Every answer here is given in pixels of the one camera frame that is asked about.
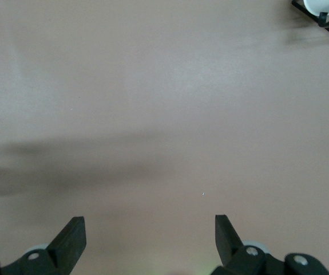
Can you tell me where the white cup with black handle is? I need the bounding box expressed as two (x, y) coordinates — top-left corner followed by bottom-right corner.
(303, 0), (329, 28)

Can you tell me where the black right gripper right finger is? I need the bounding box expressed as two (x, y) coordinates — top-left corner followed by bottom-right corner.
(215, 214), (286, 275)

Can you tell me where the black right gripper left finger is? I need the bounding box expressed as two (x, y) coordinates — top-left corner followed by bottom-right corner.
(0, 216), (88, 275)

